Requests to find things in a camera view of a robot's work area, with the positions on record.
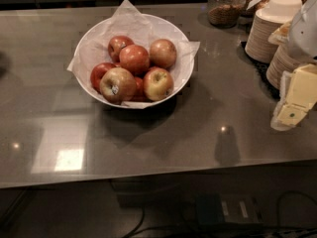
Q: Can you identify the small red apple bottom middle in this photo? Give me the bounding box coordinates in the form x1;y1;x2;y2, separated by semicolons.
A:
132;76;147;102

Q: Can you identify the black cable on floor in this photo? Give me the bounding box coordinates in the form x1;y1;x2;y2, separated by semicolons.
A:
122;190;317;238

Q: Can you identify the red apple centre top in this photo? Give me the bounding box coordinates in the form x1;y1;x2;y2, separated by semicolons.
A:
119;45;150;75

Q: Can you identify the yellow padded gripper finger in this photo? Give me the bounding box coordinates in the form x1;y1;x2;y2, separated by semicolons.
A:
268;21;291;45
270;63;317;131

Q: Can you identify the white paper liner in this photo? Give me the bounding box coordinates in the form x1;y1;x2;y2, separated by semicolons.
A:
66;0;201;110

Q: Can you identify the red yellow apple back right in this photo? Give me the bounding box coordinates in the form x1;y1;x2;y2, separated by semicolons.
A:
150;39;177;68

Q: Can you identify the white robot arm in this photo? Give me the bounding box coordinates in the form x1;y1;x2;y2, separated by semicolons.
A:
268;0;317;131

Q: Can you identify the white ceramic bowl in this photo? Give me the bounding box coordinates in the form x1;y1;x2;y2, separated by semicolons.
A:
72;13;195;110

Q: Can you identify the dark power box on floor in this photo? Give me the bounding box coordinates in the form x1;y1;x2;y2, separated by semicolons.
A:
195;193;263;227

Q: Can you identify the rear stack of paper plates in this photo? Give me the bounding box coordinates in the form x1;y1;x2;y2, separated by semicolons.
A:
245;9;290;63

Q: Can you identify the red apple back left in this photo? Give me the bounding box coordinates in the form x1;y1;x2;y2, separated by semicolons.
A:
108;36;134;62

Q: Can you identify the stack of paper plates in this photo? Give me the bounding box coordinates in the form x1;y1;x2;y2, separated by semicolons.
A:
245;9;290;63
266;44;300;89

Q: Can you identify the stack of white paper bowls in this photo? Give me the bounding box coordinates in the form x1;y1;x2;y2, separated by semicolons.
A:
258;0;302;24

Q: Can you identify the front stack of paper plates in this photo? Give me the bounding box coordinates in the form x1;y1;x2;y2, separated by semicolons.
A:
266;44;300;89

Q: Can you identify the dark red apple left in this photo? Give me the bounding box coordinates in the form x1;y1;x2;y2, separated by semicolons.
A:
90;62;115;92

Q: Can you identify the glass jar with granola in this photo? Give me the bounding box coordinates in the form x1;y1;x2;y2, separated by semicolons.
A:
207;0;246;28

